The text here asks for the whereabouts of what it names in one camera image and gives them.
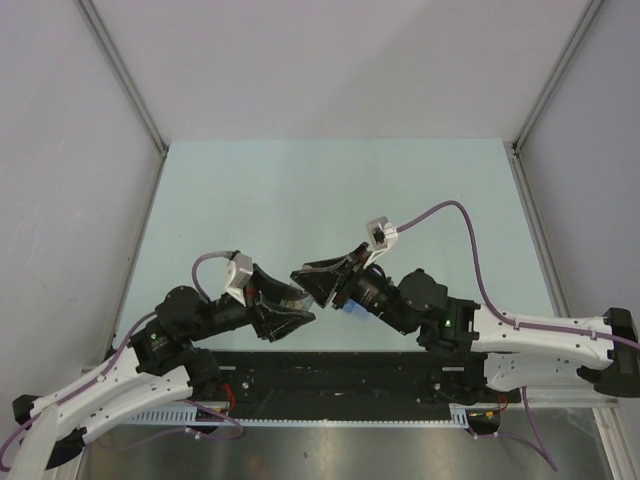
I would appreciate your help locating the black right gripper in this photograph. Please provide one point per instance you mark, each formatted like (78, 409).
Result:
(321, 281)

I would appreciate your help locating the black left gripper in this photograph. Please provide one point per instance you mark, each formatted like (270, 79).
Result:
(276, 324)

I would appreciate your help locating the clear glass pill bottle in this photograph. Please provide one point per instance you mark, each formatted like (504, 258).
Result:
(296, 298)

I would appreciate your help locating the blue plastic pill organizer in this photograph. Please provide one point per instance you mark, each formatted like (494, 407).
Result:
(353, 308)

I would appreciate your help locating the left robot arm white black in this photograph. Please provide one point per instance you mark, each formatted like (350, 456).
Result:
(158, 361)

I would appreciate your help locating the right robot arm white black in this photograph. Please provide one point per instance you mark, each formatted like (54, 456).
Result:
(477, 346)

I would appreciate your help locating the grey aluminium corner profile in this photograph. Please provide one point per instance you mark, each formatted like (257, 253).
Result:
(587, 19)

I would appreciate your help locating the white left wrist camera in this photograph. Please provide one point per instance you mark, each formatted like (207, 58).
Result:
(239, 271)

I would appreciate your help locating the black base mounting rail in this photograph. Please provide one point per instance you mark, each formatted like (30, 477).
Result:
(349, 385)

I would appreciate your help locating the white slotted cable duct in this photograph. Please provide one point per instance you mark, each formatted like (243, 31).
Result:
(451, 416)

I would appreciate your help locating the left aluminium frame profile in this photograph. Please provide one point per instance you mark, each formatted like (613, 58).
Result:
(117, 65)

